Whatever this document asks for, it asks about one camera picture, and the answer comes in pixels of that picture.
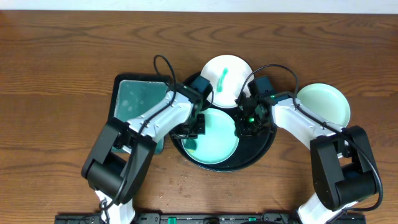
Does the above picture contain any light teal plate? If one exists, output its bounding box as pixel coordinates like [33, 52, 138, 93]
[182, 108, 239, 165]

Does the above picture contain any black rectangular water tray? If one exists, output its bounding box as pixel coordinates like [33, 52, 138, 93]
[107, 73, 172, 156]

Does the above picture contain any green yellow sponge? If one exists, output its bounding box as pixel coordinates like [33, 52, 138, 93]
[183, 139, 197, 153]

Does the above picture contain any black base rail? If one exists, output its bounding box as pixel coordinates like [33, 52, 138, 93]
[54, 211, 366, 224]

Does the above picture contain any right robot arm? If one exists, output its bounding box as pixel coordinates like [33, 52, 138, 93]
[236, 91, 383, 223]

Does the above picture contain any pale green plate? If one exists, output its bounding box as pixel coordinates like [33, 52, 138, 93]
[297, 83, 351, 127]

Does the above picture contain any black round tray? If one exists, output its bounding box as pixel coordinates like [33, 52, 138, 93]
[169, 72, 277, 172]

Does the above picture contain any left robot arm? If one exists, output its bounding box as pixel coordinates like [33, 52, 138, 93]
[81, 84, 213, 223]

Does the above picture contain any white plate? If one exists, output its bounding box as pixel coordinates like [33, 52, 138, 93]
[200, 55, 252, 108]

